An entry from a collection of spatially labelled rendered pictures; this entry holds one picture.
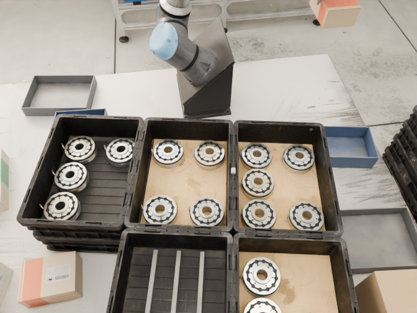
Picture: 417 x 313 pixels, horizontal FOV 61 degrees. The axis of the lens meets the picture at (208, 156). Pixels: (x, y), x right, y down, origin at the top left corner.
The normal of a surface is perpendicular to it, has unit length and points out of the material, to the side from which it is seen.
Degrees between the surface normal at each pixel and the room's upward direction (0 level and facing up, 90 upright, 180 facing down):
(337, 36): 0
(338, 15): 90
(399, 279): 0
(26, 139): 0
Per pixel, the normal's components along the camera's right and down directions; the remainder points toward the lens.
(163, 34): -0.67, -0.20
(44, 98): 0.00, -0.58
